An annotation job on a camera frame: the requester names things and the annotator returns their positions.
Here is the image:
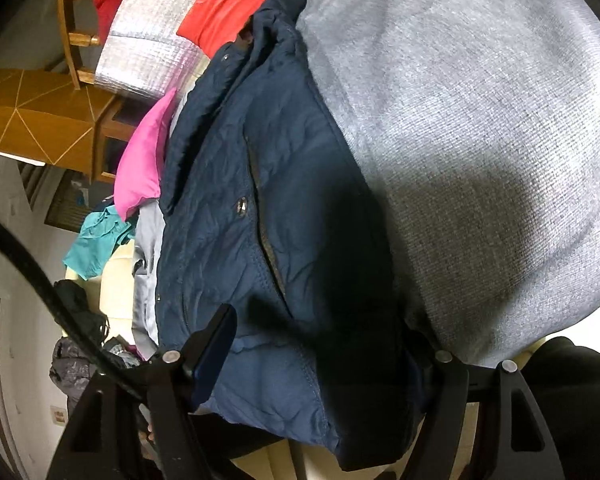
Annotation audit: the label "black cable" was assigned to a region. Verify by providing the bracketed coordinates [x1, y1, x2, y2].
[0, 209, 153, 403]

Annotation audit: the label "grey blanket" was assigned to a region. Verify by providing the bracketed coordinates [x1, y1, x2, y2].
[130, 0, 600, 368]

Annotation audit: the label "cream leather sofa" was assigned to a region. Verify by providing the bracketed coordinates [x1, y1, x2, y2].
[65, 240, 416, 480]

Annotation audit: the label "shiny dark grey jacket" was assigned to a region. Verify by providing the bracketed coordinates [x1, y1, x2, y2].
[49, 337, 141, 411]

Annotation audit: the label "teal garment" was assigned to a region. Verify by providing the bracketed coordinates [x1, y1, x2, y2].
[62, 205, 137, 281]

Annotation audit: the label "black garment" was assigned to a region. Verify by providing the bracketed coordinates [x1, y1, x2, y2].
[54, 279, 110, 346]

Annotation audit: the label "silver foil insulation mat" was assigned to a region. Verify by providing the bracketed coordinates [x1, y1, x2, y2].
[94, 0, 213, 103]

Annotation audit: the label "navy quilted jacket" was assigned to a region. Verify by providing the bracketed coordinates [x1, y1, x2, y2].
[157, 0, 426, 471]

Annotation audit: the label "person's black trousers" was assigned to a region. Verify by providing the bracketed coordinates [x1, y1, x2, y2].
[520, 336, 600, 480]

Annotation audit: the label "red pillow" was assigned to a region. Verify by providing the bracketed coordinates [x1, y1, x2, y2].
[176, 0, 291, 56]

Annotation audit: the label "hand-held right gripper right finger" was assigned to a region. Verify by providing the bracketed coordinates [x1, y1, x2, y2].
[402, 350, 566, 480]

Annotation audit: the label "pink pillow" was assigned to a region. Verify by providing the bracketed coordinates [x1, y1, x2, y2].
[114, 87, 178, 221]

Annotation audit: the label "wooden stair railing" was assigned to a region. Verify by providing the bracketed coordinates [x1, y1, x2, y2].
[57, 0, 103, 91]

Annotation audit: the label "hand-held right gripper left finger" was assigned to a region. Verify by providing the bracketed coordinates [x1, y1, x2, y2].
[47, 304, 238, 480]

